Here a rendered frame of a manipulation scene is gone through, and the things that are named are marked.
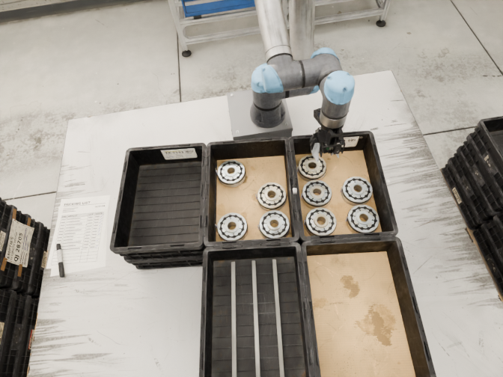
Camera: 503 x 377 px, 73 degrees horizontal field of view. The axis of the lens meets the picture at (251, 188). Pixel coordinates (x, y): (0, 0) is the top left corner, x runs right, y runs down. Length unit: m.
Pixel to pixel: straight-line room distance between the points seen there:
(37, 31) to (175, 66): 1.49
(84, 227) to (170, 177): 0.42
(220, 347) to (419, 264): 0.74
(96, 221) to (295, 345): 0.91
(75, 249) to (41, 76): 2.21
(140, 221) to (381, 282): 0.84
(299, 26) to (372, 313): 0.94
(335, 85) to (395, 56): 2.18
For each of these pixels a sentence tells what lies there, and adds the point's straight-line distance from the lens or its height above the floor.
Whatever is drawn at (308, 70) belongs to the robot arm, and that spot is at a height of 1.26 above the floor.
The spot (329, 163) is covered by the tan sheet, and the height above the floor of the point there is 0.83.
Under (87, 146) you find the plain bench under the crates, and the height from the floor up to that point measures 0.70.
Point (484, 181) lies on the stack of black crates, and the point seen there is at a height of 0.42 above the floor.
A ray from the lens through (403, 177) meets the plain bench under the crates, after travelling 1.50.
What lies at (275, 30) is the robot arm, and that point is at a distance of 1.02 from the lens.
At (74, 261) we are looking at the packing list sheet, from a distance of 1.49.
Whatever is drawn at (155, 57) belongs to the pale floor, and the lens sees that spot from 3.16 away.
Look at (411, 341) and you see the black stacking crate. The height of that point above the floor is 0.85.
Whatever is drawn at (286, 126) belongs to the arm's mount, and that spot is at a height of 0.80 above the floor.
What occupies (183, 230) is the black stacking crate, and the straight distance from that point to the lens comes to 1.22.
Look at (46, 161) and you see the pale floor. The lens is 2.83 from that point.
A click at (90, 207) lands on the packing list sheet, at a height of 0.70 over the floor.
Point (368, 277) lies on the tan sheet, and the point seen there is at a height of 0.83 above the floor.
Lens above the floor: 1.92
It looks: 61 degrees down
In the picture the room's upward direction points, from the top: 9 degrees counter-clockwise
